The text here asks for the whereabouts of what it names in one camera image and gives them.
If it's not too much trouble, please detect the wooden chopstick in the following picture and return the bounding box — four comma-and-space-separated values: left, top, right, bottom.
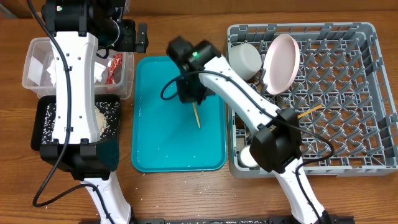
298, 105, 322, 118
192, 102, 201, 128

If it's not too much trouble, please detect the grey dishwasher rack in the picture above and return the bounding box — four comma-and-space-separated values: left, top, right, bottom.
227, 22, 397, 177

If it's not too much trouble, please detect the grey bowl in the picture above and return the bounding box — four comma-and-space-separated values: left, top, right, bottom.
228, 43, 262, 80

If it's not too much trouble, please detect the white napkin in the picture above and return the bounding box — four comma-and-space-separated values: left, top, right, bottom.
47, 59, 106, 86

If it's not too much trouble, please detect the pile of rice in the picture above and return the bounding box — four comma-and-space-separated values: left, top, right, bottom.
41, 101, 121, 144

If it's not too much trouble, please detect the large white plate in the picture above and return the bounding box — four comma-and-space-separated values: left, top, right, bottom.
263, 34, 300, 95

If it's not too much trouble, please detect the small white cup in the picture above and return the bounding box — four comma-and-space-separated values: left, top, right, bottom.
238, 146, 258, 168

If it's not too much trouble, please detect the teal serving tray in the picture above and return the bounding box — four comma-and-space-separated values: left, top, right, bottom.
131, 56, 227, 172

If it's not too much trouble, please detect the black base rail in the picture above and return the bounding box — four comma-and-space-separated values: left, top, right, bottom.
79, 215, 355, 224

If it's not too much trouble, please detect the black food waste tray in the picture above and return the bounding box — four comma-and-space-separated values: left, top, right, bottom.
30, 94, 121, 151

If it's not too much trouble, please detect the clear plastic waste bin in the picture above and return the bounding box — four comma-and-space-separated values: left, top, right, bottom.
22, 37, 134, 100

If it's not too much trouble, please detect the red snack wrapper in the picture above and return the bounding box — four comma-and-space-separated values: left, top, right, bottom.
106, 54, 123, 85

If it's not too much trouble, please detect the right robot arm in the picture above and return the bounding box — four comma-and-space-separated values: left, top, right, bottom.
167, 37, 332, 223

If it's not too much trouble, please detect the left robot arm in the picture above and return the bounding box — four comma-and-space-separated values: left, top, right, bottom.
35, 0, 148, 223

